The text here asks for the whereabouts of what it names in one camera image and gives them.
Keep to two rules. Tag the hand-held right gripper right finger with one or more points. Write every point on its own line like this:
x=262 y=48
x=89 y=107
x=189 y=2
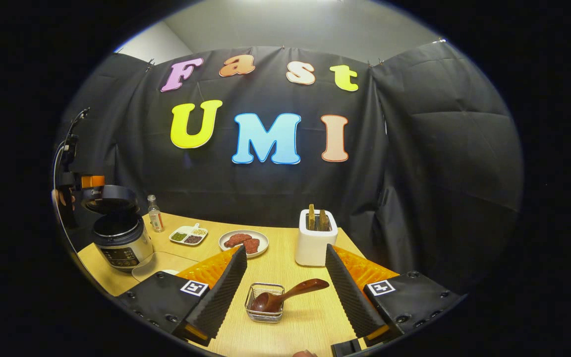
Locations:
x=350 y=292

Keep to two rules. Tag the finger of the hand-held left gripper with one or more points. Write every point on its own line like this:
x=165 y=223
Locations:
x=93 y=181

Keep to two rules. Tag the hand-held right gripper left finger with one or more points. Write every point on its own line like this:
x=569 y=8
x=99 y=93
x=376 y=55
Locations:
x=226 y=292

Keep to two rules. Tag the brown wooden spoon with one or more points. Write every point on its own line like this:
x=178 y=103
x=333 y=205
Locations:
x=295 y=292

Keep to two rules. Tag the white rice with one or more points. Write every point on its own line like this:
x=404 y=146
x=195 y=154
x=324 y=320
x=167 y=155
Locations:
x=169 y=271

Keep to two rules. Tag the black silver rice cooker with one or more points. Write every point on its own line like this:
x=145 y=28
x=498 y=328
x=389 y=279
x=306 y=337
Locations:
x=119 y=243

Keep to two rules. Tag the clear rice container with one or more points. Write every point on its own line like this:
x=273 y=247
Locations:
x=166 y=260

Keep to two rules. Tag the red meat piece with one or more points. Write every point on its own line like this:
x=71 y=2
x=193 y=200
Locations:
x=236 y=240
x=252 y=246

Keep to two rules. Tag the white toaster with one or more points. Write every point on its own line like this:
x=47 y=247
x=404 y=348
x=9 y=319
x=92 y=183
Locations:
x=313 y=248

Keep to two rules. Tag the white round plate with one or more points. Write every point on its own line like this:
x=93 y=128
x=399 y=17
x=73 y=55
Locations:
x=263 y=239

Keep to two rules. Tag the white divided grain dish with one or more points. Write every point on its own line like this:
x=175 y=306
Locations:
x=189 y=234

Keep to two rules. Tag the small clear glass bottle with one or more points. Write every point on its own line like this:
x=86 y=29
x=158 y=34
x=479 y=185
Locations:
x=155 y=218

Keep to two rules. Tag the brown toast slice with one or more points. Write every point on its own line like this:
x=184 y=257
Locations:
x=323 y=220
x=311 y=218

